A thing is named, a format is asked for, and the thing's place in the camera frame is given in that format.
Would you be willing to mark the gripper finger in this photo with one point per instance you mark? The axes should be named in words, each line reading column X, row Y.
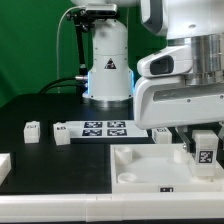
column 183, row 133
column 221, row 131

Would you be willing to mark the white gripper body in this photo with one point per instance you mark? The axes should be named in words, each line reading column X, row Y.
column 167, row 102

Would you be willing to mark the white square tabletop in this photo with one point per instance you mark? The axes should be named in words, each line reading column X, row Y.
column 157, row 168

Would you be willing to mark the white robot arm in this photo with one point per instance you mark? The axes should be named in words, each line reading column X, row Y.
column 198, row 24

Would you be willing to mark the white marker sheet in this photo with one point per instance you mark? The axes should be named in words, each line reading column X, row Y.
column 105, row 129

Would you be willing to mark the white front fence bar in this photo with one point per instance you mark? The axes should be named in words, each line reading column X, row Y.
column 111, row 207

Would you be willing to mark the white left fence piece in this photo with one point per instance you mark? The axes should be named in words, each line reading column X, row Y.
column 5, row 166

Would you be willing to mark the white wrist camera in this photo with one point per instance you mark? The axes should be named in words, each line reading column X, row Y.
column 170, row 61

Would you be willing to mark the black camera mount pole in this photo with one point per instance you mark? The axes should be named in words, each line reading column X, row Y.
column 83, row 23

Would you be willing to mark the grey background camera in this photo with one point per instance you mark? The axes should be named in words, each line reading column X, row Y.
column 101, row 9

